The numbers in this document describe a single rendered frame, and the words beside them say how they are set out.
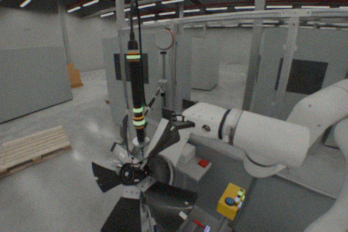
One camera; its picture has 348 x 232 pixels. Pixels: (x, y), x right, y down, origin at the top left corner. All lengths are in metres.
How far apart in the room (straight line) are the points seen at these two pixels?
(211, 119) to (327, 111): 0.26
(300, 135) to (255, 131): 0.08
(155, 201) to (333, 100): 0.72
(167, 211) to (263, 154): 0.52
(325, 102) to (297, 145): 0.16
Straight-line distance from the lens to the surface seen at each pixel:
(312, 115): 0.42
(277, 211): 1.58
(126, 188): 0.90
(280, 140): 0.31
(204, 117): 0.34
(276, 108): 1.08
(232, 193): 0.97
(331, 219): 0.65
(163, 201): 0.75
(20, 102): 6.04
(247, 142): 0.32
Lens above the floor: 1.82
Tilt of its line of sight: 21 degrees down
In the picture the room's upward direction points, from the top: straight up
